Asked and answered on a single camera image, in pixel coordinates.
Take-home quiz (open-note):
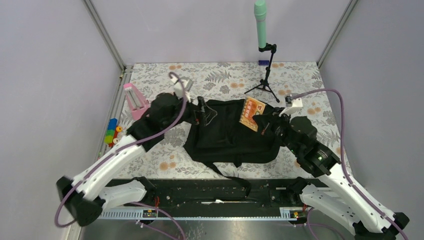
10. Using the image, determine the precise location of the floral table mat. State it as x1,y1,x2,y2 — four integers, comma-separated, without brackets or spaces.
109,61,354,180

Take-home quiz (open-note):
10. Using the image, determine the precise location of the small blue block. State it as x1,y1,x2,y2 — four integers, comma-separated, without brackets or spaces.
258,60,269,66

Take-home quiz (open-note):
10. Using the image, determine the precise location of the orange snack packet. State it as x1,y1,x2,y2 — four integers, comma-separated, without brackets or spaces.
239,96,266,132

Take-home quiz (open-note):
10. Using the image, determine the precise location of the colourful toy block train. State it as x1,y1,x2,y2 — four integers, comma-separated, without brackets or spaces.
103,118,123,148

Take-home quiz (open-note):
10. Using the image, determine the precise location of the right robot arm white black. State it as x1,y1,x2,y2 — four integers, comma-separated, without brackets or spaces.
253,113,410,240

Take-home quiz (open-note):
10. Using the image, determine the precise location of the black student backpack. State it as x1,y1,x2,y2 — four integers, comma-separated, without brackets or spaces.
183,97,286,198

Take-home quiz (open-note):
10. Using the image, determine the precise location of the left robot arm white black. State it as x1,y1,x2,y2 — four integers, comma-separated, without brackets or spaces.
54,93,217,228

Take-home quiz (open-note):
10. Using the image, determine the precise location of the pink metronome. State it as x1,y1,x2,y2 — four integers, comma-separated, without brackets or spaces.
123,83,151,121

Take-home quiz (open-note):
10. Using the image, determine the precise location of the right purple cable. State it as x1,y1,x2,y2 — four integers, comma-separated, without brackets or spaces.
284,88,410,240

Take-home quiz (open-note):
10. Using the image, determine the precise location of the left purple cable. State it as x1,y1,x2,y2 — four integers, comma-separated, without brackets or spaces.
53,71,190,240

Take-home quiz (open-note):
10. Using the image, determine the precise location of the green microphone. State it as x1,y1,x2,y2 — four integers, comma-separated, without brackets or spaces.
253,0,267,49

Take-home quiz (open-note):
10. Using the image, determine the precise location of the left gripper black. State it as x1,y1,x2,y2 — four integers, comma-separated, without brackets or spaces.
163,92,217,131

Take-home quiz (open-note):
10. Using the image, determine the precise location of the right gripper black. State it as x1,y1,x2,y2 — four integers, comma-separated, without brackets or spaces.
253,106,301,155

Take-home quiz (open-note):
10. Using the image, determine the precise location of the purple cable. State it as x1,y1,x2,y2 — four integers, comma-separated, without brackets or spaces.
284,88,410,240
53,71,190,240

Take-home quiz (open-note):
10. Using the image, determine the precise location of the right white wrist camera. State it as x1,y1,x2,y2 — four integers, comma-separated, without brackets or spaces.
278,94,303,117

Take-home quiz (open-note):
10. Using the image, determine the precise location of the black tripod microphone stand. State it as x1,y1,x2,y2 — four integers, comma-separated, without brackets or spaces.
244,43,281,103

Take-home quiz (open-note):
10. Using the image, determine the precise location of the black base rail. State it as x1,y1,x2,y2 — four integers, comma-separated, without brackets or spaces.
114,177,319,219

